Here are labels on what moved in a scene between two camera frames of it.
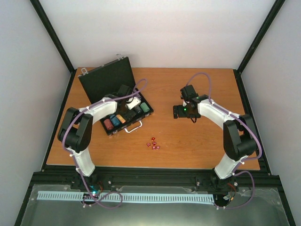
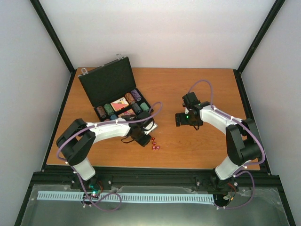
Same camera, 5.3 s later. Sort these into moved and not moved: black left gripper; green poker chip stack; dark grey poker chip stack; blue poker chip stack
Moved: black left gripper
Not moved: green poker chip stack; dark grey poker chip stack; blue poker chip stack
